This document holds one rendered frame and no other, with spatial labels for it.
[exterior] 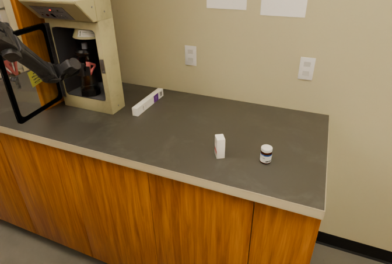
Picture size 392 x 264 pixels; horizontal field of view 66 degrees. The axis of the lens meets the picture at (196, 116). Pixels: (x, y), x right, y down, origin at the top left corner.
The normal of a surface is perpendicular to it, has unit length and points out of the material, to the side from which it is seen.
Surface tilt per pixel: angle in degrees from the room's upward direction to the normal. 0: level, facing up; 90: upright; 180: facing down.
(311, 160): 0
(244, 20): 90
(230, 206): 90
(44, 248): 0
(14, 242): 0
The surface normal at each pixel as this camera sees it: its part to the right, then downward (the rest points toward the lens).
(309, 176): -0.01, -0.88
